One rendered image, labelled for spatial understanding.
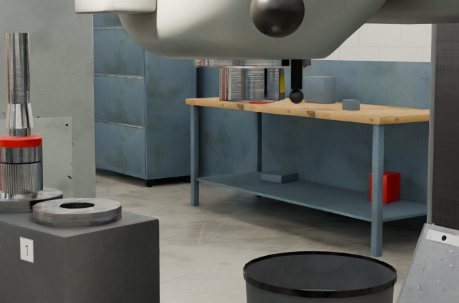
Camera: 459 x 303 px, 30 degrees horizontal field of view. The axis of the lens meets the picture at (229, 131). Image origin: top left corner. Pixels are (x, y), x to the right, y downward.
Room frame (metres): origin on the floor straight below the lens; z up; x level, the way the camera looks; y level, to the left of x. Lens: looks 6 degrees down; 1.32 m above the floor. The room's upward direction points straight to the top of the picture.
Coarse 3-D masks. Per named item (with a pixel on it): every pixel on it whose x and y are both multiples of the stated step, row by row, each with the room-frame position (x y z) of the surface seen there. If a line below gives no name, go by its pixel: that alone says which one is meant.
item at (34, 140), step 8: (0, 136) 0.92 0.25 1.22; (8, 136) 0.92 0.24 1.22; (32, 136) 0.92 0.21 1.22; (40, 136) 0.93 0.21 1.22; (0, 144) 0.91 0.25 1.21; (8, 144) 0.90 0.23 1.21; (16, 144) 0.90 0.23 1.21; (24, 144) 0.90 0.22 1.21; (32, 144) 0.91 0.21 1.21; (40, 144) 0.92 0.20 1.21
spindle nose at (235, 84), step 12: (228, 72) 0.60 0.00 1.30; (240, 72) 0.60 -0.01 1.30; (252, 72) 0.60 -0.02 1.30; (264, 72) 0.60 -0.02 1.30; (276, 72) 0.60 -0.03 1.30; (228, 84) 0.60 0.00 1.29; (240, 84) 0.60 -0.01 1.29; (252, 84) 0.60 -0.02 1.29; (264, 84) 0.60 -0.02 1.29; (276, 84) 0.60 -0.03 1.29; (228, 96) 0.60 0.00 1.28; (240, 96) 0.60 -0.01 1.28; (252, 96) 0.60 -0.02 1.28; (264, 96) 0.60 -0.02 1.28; (276, 96) 0.60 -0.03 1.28
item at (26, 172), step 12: (0, 156) 0.91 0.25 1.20; (12, 156) 0.90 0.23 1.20; (24, 156) 0.90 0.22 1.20; (36, 156) 0.91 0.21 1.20; (0, 168) 0.91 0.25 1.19; (12, 168) 0.90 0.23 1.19; (24, 168) 0.90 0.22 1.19; (36, 168) 0.91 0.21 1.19; (0, 180) 0.91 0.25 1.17; (12, 180) 0.90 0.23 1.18; (24, 180) 0.90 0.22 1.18; (36, 180) 0.91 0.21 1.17; (0, 192) 0.92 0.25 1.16; (12, 192) 0.90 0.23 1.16; (24, 192) 0.90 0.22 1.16; (36, 192) 0.91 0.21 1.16
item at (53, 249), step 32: (0, 224) 0.85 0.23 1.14; (32, 224) 0.83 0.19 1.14; (64, 224) 0.81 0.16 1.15; (96, 224) 0.82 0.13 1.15; (128, 224) 0.83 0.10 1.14; (0, 256) 0.85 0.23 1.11; (32, 256) 0.81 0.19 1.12; (64, 256) 0.78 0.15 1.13; (96, 256) 0.80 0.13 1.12; (128, 256) 0.83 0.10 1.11; (0, 288) 0.85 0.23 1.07; (32, 288) 0.81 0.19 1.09; (64, 288) 0.78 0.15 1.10; (96, 288) 0.80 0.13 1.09; (128, 288) 0.83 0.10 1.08
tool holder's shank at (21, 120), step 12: (12, 36) 0.91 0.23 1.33; (24, 36) 0.92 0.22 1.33; (12, 48) 0.91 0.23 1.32; (24, 48) 0.92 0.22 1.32; (12, 60) 0.91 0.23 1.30; (24, 60) 0.92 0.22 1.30; (12, 72) 0.91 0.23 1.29; (24, 72) 0.92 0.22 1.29; (12, 84) 0.91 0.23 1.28; (24, 84) 0.92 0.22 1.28; (12, 96) 0.91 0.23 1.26; (24, 96) 0.92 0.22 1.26; (12, 108) 0.91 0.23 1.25; (24, 108) 0.92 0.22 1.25; (12, 120) 0.91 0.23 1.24; (24, 120) 0.91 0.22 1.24; (12, 132) 0.92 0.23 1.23; (24, 132) 0.92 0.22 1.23
